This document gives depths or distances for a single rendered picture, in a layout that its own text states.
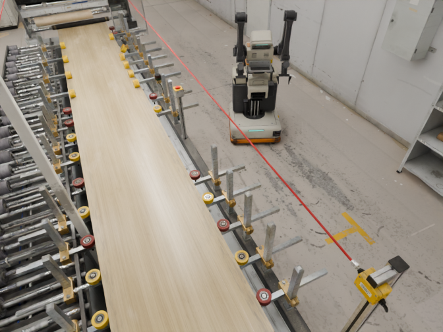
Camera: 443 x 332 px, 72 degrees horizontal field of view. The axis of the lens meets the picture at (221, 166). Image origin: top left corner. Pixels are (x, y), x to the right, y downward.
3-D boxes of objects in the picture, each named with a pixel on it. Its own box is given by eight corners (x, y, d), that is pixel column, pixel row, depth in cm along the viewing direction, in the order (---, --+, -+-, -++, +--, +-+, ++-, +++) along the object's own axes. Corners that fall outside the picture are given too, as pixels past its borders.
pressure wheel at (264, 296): (273, 307, 163) (275, 298, 155) (260, 315, 160) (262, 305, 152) (264, 294, 168) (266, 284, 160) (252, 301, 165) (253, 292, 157)
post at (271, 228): (266, 265, 191) (273, 219, 158) (269, 271, 188) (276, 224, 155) (261, 268, 190) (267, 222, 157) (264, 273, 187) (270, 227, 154)
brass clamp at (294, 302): (285, 282, 172) (287, 278, 169) (299, 304, 163) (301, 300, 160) (276, 286, 171) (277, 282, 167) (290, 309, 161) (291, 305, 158)
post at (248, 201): (247, 236, 209) (249, 190, 176) (250, 240, 206) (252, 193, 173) (242, 238, 208) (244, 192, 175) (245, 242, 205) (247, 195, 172)
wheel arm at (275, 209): (277, 209, 210) (277, 205, 207) (279, 212, 208) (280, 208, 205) (219, 232, 197) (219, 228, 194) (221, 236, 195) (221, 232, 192)
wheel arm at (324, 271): (323, 270, 177) (324, 266, 174) (327, 275, 174) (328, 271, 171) (258, 302, 164) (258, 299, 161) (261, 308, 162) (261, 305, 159)
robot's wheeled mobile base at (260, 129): (228, 115, 431) (228, 99, 414) (273, 113, 431) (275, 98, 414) (230, 145, 383) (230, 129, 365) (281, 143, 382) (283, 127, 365)
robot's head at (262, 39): (249, 37, 311) (250, 29, 296) (269, 36, 311) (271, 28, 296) (250, 51, 310) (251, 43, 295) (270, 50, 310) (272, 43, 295)
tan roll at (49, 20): (126, 11, 487) (124, 2, 479) (127, 13, 479) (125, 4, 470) (29, 26, 446) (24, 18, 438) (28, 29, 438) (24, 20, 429)
